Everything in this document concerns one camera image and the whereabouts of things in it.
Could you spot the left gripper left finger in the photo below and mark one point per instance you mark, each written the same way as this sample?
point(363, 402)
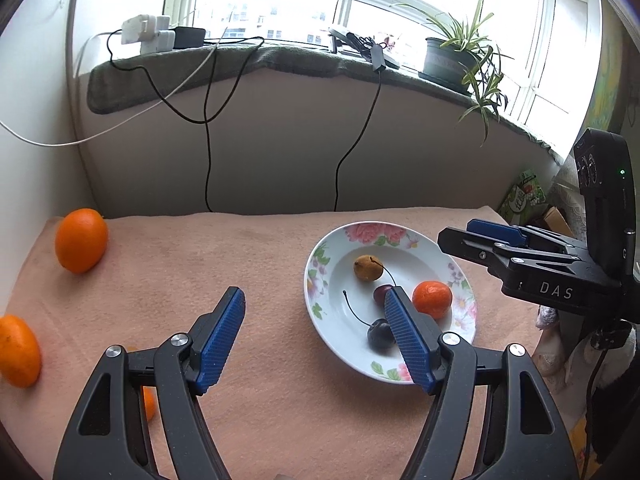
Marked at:
point(108, 436)

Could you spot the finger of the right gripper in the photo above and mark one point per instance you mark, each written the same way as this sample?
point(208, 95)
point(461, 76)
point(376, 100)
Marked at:
point(479, 249)
point(530, 237)

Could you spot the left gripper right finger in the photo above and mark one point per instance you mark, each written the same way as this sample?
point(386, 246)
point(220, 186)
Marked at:
point(523, 436)

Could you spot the stemmed mandarin orange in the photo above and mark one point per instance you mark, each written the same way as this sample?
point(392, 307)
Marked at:
point(147, 393)

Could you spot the dark cherry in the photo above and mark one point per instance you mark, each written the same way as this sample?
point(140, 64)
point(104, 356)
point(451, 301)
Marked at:
point(382, 293)
point(380, 336)

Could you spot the small brown fruit with stem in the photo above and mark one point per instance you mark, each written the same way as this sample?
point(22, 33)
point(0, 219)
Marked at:
point(368, 268)

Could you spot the right white gloved hand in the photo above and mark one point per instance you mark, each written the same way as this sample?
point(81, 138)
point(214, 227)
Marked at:
point(561, 369)

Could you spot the green carton box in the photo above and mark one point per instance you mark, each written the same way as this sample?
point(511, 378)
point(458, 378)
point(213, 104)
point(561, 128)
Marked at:
point(525, 200)

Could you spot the small mandarin on plate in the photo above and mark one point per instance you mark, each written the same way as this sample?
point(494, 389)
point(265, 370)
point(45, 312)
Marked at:
point(433, 298)

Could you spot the large orange left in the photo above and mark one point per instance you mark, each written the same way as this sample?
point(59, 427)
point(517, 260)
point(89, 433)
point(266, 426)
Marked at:
point(20, 353)

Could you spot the large orange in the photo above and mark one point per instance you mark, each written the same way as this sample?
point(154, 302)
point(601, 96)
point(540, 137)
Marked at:
point(20, 353)
point(81, 240)

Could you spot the dark cherry on plate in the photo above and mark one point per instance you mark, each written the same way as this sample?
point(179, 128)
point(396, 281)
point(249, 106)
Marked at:
point(380, 336)

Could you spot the floral white plate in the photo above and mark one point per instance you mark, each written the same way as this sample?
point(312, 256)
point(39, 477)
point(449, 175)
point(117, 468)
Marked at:
point(412, 258)

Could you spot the potted spider plant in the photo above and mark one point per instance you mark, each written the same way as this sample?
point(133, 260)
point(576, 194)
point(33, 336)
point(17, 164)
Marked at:
point(468, 61)

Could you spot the large orange far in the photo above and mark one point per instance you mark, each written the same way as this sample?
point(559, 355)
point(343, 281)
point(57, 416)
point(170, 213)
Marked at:
point(81, 240)

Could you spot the black device on sill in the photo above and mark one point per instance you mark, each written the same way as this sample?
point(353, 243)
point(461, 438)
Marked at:
point(367, 47)

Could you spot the dark green sill cloth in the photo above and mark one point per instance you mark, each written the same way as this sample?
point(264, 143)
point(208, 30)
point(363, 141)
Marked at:
point(130, 82)

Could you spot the black adapter on sill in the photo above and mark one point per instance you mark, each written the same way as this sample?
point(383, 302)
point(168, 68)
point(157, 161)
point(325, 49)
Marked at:
point(188, 37)

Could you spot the white power adapters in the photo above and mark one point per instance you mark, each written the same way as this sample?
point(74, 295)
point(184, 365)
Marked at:
point(152, 32)

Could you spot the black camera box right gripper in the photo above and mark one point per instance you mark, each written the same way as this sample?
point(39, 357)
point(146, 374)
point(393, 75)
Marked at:
point(607, 186)

